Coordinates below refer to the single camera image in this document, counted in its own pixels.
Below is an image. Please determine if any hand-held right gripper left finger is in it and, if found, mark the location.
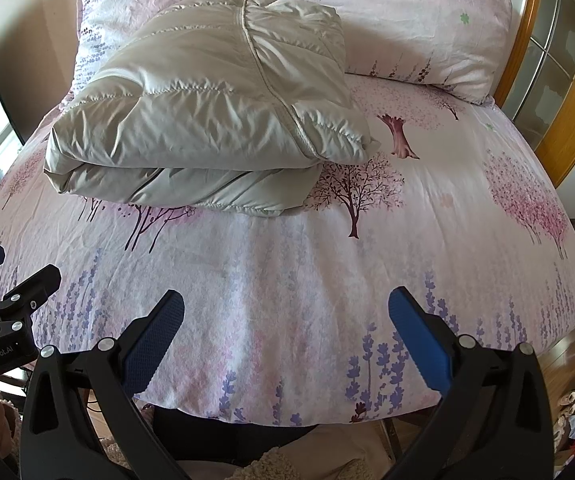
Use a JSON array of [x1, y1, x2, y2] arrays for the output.
[[20, 289, 193, 480]]

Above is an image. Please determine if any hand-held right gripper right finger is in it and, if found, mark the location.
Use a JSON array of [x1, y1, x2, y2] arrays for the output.
[[385, 286, 553, 480]]

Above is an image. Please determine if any beige puffer jacket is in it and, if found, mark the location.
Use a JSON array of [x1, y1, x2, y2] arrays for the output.
[[43, 0, 381, 218]]

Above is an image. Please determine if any plush cream slipper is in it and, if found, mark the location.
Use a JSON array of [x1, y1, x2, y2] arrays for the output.
[[240, 447, 318, 480], [100, 437, 133, 480]]

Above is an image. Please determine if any bed with floral sheet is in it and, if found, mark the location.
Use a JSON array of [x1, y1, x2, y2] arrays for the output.
[[0, 72, 575, 428]]

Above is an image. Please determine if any pink floral pillow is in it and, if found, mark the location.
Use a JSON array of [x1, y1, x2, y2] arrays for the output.
[[257, 0, 513, 106], [74, 0, 263, 106]]

